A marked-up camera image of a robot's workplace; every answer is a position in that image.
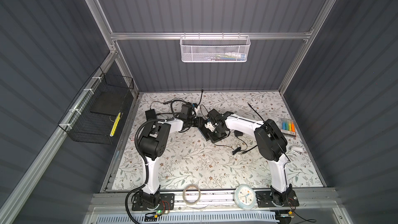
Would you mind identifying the black flat box in basket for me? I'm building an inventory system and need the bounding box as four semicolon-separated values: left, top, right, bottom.
90;92;125;117

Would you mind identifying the highlighter marker pack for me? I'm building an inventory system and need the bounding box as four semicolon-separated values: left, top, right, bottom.
279;118;296;137

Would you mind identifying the black wire basket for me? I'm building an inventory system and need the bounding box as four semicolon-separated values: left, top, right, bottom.
59;69;134;145

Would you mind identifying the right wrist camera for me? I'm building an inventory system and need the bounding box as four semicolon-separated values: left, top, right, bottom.
204;122;215;132

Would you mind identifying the small white cylinder object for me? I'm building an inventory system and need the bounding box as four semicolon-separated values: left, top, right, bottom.
290;146;304;153

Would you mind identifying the yellow black striped item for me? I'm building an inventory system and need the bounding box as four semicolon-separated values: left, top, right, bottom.
109;112;122;137

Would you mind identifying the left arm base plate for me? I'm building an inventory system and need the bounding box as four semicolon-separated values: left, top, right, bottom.
131;192;175;211

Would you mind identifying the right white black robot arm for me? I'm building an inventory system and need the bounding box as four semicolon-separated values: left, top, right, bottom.
199;110;294;206

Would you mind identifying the small black power adapter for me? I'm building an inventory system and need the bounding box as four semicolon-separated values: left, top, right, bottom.
234;130;243;138

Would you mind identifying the clear tape roll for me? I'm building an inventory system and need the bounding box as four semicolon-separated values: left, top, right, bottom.
182;184;202;206

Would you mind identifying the white wire mesh basket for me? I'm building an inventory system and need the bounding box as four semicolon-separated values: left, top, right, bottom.
179;35;251;63

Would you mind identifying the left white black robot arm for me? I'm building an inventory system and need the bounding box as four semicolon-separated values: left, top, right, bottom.
129;99;209;209

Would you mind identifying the floral table mat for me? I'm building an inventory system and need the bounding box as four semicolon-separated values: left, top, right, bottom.
111;91;324;191

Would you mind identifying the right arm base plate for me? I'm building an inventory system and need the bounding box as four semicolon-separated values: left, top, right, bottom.
256;188;300;208

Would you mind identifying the long black ethernet cable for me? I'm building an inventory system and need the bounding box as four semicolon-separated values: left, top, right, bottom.
157;89;205;116

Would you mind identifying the white round clock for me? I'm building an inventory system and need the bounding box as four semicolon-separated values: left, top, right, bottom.
233;184;256;211

